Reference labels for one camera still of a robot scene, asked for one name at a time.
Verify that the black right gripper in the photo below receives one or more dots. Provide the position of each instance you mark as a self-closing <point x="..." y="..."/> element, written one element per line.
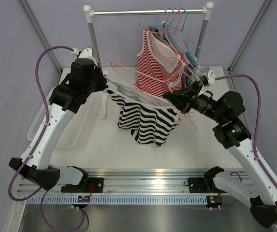
<point x="185" y="96"/>

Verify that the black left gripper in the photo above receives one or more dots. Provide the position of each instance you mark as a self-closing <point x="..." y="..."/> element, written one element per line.
<point x="102" y="85"/>

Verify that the blue tank top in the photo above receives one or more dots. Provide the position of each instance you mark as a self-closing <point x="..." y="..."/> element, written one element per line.
<point x="175" y="45"/>

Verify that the black white striped tank top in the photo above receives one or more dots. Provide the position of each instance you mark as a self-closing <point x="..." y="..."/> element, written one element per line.
<point x="149" y="119"/>

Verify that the red white striped tank top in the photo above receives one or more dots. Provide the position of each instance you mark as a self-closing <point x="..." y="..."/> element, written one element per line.
<point x="154" y="75"/>

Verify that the blue wire hanger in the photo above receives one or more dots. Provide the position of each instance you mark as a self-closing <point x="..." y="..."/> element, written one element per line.
<point x="167" y="56"/>
<point x="184" y="31"/>

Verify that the green white striped tank top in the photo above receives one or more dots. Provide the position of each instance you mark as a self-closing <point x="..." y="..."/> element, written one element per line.
<point x="188" y="79"/>

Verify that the mauve tank top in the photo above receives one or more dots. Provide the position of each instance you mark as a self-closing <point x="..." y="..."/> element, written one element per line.
<point x="155" y="33"/>

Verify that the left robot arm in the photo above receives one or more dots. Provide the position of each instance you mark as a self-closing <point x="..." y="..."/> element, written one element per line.
<point x="34" y="163"/>

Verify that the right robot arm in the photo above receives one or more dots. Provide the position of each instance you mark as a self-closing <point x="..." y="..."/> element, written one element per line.
<point x="232" y="134"/>

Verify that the white metal clothes rack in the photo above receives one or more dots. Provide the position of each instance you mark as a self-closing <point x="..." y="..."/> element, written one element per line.
<point x="116" y="35"/>

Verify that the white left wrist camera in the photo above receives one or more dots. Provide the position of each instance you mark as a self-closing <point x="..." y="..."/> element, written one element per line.
<point x="85" y="53"/>

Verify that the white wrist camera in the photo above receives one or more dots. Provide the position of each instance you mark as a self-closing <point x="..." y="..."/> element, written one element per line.
<point x="85" y="53"/>
<point x="206" y="78"/>

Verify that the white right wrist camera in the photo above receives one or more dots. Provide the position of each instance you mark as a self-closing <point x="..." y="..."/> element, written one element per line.
<point x="206" y="78"/>

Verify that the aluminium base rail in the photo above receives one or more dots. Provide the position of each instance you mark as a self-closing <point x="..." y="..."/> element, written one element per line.
<point x="132" y="187"/>

